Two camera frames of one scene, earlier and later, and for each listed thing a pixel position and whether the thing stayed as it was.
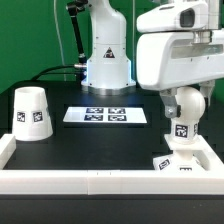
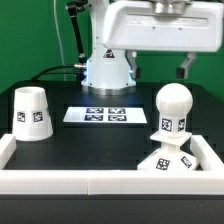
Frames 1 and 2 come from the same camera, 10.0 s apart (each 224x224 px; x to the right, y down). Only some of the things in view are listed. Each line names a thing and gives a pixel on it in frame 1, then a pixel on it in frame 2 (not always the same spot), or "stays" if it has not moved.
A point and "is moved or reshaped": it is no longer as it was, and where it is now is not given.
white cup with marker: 31,118 stays
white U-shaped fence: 111,181 stays
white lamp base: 189,156 is moved or reshaped
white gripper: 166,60 to 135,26
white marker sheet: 105,114 stays
